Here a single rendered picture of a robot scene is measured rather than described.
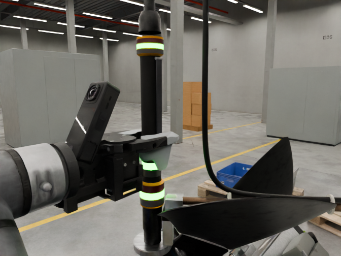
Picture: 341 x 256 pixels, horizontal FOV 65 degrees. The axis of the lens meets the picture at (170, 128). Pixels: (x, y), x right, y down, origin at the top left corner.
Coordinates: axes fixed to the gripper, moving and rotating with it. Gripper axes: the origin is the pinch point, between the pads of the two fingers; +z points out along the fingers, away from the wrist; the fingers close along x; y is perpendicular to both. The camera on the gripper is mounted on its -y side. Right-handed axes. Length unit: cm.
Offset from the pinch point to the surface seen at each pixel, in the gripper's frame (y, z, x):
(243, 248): 37.3, 30.4, 2.5
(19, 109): 46, 184, -583
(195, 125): 132, 676, -473
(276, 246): 33.3, 31.2, 11.0
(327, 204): 6.0, 0.9, 26.0
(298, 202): 5.2, -2.6, 23.6
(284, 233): 33, 38, 11
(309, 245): 31.6, 34.2, 18.0
